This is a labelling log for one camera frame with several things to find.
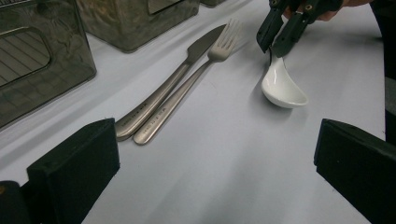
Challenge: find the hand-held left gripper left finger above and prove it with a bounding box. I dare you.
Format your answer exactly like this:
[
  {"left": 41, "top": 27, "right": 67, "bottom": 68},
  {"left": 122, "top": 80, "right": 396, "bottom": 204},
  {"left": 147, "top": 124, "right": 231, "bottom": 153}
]
[{"left": 26, "top": 117, "right": 120, "bottom": 224}]

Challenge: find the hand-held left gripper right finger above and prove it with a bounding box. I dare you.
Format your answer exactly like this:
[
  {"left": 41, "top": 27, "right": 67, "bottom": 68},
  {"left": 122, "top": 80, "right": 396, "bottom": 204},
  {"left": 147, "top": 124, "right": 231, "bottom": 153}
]
[{"left": 313, "top": 118, "right": 396, "bottom": 224}]

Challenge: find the white ceramic soup spoon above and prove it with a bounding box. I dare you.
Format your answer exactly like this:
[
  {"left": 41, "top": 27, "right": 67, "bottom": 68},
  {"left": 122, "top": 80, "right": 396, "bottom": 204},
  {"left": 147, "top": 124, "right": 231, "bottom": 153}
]
[{"left": 261, "top": 46, "right": 309, "bottom": 110}]

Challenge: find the steel table knife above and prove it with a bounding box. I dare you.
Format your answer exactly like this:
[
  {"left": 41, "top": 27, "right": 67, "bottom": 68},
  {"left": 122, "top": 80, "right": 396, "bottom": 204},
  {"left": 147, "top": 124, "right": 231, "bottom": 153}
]
[{"left": 115, "top": 23, "right": 228, "bottom": 142}]

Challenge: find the smoky clear plastic bin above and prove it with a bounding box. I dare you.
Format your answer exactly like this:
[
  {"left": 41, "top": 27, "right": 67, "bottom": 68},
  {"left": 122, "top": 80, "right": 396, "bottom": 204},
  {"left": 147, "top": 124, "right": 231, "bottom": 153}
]
[
  {"left": 0, "top": 0, "right": 97, "bottom": 129},
  {"left": 76, "top": 0, "right": 200, "bottom": 53}
]

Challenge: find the steel fork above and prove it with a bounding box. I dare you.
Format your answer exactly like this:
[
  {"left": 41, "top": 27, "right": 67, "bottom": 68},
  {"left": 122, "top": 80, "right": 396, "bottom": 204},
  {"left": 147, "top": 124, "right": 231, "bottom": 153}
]
[{"left": 133, "top": 19, "right": 243, "bottom": 147}]

